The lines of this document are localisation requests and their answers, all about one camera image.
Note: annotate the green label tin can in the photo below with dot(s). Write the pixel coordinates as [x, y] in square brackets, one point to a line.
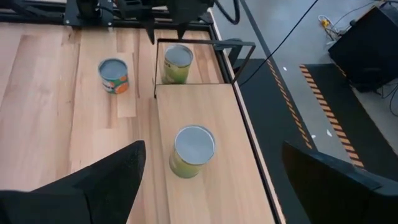
[192, 146]
[177, 59]

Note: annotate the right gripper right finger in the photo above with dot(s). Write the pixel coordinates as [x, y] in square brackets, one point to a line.
[335, 193]

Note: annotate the black floor mat hazard stripe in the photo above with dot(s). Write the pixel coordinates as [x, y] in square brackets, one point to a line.
[267, 130]
[357, 124]

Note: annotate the black equipment case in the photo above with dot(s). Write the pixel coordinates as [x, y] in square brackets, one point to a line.
[363, 49]

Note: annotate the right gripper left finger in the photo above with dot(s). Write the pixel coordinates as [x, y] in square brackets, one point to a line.
[93, 193]

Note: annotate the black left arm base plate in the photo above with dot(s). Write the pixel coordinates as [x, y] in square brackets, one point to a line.
[70, 19]

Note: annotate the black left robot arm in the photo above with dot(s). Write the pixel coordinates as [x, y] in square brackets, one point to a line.
[88, 7]

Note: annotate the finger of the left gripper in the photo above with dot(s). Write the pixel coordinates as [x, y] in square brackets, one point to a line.
[150, 29]
[182, 29]

